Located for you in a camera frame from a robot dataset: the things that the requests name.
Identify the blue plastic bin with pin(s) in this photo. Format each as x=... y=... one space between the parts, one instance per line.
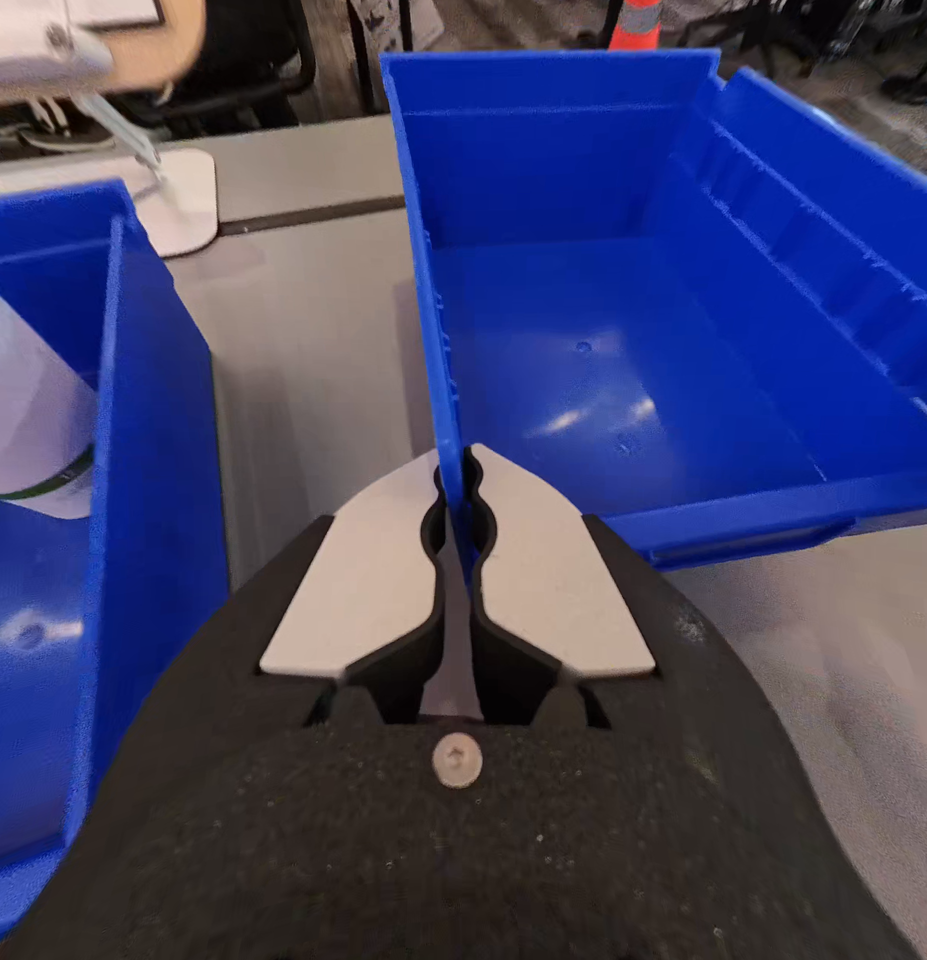
x=156 y=450
x=621 y=337

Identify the black office chair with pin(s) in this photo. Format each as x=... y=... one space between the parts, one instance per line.
x=771 y=30
x=246 y=45

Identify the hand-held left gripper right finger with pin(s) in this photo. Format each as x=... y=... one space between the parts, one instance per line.
x=561 y=592

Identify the stack of white paper cups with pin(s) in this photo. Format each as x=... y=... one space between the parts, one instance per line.
x=28 y=420

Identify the white instruction sheet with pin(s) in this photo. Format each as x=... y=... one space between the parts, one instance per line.
x=111 y=9

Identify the white sign stand base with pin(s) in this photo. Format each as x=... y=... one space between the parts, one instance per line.
x=186 y=202

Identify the orange traffic cone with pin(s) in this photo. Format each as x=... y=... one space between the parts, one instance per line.
x=636 y=30

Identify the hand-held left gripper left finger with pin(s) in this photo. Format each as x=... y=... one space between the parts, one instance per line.
x=358 y=592

